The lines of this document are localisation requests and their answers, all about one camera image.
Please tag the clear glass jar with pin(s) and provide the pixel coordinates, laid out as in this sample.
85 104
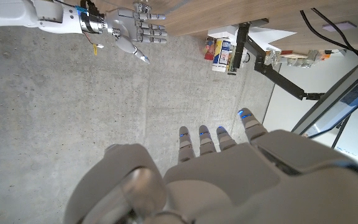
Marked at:
312 57

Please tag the white panel under desk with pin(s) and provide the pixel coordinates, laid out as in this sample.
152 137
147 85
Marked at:
259 34

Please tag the black computer monitor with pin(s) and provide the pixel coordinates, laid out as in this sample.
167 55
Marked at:
337 105

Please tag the white carton with label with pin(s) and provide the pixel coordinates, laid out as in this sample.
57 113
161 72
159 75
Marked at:
221 56

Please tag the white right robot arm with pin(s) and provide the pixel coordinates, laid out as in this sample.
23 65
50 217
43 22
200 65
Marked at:
11 15

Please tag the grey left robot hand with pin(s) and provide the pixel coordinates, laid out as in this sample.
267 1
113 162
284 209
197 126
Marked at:
259 186

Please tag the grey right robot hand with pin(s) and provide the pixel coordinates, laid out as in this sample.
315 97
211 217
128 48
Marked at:
126 25

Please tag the small pink sticky note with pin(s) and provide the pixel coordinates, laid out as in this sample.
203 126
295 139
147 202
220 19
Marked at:
339 26

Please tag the light wooden tray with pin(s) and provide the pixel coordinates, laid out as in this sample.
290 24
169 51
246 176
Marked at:
294 57

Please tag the red snack package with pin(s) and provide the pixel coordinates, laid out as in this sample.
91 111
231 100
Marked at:
209 49

